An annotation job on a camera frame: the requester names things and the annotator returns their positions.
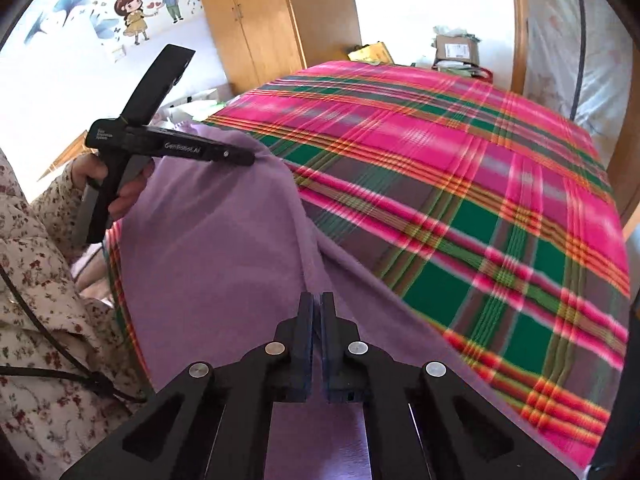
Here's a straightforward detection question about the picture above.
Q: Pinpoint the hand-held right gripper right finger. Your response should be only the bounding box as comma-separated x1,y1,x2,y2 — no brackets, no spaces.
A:
320,291,576,480

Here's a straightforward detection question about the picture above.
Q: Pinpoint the person's floral jacket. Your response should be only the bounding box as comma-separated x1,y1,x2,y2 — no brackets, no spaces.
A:
0,240,157,480

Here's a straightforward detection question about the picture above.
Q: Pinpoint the cardboard box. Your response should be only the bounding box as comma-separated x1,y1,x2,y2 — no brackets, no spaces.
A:
432,30,483,68

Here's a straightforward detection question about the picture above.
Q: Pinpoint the person's left forearm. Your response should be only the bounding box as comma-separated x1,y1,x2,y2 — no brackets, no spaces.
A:
0,149,118,321

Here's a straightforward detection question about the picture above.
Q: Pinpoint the black cable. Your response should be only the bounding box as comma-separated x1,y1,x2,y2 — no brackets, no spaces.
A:
0,265,148,403

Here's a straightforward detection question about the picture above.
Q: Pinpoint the yellow gift bag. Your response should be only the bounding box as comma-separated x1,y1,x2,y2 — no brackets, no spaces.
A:
347,41,393,66

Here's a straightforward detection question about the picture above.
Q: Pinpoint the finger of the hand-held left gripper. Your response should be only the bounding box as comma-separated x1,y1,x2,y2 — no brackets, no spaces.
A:
142,126,257,167

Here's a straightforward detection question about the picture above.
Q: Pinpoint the pink green plaid blanket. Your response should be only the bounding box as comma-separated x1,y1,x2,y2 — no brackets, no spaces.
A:
102,60,632,476

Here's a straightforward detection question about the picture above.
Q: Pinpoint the cartoon wall sticker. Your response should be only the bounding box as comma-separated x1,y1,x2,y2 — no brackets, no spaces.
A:
22,0,201,63

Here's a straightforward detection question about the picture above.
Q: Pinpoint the person's left hand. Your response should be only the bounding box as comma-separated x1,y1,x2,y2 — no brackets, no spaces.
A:
71,152,156,222

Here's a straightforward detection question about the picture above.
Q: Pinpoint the wooden wardrobe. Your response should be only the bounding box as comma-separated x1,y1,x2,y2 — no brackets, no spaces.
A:
190,0,363,97

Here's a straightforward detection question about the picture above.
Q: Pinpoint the translucent plastic zip cover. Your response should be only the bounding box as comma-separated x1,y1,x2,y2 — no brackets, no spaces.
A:
522,0,640,241

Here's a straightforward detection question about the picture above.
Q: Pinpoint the light purple garment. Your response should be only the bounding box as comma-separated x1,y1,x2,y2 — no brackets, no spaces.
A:
107,120,586,480

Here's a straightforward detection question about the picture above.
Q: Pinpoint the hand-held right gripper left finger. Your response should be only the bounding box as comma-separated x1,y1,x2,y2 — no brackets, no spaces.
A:
60,291,316,480

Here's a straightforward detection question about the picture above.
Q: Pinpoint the wooden door frame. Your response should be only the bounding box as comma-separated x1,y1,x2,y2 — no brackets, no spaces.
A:
509,0,531,96

